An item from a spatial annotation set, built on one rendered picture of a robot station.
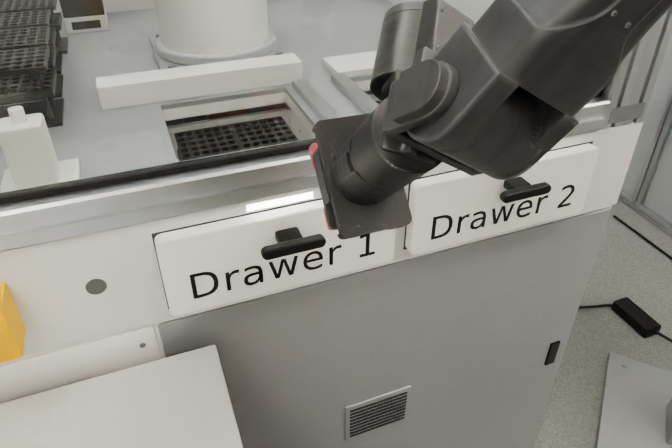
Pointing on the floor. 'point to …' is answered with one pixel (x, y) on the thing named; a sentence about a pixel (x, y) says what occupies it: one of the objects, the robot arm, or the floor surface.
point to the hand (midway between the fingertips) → (336, 196)
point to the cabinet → (378, 346)
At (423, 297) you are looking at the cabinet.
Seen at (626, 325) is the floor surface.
